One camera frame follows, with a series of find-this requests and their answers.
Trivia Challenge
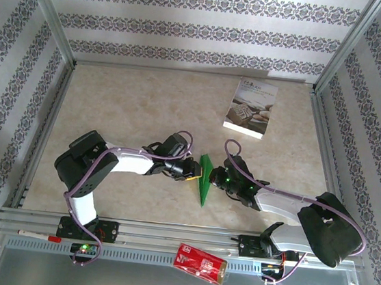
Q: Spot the aluminium mounting rail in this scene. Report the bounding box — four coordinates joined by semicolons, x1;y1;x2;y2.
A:
0;205;364;273

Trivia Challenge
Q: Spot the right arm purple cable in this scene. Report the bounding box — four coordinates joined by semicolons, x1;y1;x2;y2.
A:
209;138;378;285

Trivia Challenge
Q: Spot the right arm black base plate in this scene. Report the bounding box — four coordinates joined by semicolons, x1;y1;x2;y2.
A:
236;233;301;264

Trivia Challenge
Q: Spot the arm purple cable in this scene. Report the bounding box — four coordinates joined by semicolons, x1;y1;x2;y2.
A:
209;138;378;285
55;118;196;278

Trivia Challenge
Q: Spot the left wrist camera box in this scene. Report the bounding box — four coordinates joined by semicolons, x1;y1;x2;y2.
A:
159;131;189;159

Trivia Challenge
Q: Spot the red snack packet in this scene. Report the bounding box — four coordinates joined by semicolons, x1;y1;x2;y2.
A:
170;242;231;285

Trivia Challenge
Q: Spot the aluminium frame post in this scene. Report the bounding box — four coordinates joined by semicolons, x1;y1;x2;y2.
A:
314;0;381;100
9;0;83;67

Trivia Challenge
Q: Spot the small control board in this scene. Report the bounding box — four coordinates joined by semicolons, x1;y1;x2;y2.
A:
69;241;101;259
259;259;287;282

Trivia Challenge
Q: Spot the grey metal sheet shelf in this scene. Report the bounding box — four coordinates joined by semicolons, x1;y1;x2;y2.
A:
0;230;375;285

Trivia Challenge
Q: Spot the green square paper sheet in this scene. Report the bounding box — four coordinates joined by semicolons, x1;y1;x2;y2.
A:
194;153;216;208

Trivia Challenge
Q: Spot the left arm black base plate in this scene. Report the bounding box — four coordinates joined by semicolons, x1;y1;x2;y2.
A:
55;214;121;245

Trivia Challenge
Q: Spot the red white marker pen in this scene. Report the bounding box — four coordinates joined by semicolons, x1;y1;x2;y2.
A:
16;228;63;243

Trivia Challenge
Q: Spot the white paperback book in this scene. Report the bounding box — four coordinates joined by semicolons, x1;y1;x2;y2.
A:
221;73;280;142

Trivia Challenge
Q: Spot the grey slotted cable duct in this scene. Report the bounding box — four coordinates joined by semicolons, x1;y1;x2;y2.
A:
4;234;265;279

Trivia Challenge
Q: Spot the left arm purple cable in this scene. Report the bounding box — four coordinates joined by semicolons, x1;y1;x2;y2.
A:
55;118;196;278

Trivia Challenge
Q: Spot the aluminium table edge rail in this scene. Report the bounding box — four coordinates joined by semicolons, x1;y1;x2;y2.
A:
9;57;79;215
72;53;319;93
293;87;369;245

